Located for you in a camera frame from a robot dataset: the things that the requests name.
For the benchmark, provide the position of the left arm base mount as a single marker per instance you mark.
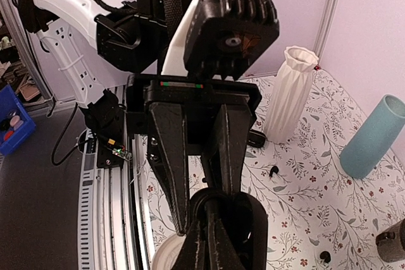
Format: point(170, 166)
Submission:
point(111, 153)

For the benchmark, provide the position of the white ribbed vase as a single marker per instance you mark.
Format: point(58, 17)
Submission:
point(290, 92)

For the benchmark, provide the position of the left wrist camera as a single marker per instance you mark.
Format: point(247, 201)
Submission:
point(226, 37)

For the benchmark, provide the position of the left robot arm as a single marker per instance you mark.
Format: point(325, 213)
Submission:
point(169, 70)

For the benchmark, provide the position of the black oval earbud case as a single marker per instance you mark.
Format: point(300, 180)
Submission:
point(244, 219)

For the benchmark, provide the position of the small black earbud case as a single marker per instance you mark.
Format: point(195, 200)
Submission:
point(256, 139)

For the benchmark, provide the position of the blue parts bin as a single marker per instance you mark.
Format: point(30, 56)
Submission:
point(16, 124)

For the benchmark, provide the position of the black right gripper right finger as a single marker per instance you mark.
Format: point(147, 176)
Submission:
point(222, 254)

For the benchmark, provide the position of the cream swirl ceramic plate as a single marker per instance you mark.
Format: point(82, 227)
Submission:
point(167, 253)

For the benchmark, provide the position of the aluminium left frame post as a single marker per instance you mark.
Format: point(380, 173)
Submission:
point(325, 26)

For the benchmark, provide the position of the aluminium front rail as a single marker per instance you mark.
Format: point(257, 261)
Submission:
point(111, 230)

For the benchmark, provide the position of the teal tapered vase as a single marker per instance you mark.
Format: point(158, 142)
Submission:
point(374, 138)

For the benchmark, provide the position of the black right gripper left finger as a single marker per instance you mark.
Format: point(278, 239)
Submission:
point(192, 255)

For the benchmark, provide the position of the dark grey mug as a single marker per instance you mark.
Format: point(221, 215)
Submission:
point(390, 243)

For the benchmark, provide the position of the black stem earbud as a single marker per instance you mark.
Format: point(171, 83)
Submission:
point(274, 171)

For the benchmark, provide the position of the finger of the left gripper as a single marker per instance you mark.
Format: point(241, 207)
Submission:
point(167, 155)
point(224, 152)

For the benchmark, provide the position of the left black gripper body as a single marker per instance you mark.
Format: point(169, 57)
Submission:
point(201, 102)

